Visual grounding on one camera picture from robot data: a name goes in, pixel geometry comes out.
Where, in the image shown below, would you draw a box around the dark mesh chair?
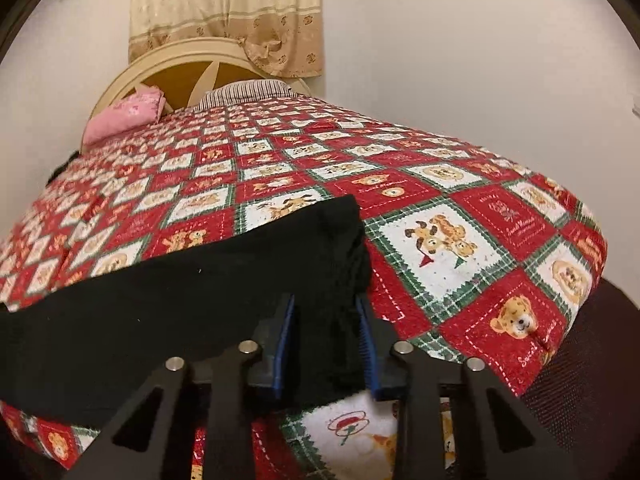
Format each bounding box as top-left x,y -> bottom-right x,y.
520,278 -> 639,479

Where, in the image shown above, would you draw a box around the cream wooden headboard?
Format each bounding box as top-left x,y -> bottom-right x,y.
90,38 -> 311,117

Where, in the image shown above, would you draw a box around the pink folded blanket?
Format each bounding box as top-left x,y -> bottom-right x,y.
81,87 -> 166,148

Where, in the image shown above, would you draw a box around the red patchwork bear bedspread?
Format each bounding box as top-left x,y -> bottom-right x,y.
1,96 -> 608,479

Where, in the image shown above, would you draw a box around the black pants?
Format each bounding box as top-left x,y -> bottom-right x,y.
1,196 -> 372,428

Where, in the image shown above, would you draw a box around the beige curtain behind headboard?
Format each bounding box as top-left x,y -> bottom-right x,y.
128,0 -> 324,78

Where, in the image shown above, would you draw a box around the striped pillow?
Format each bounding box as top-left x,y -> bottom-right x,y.
195,79 -> 297,112

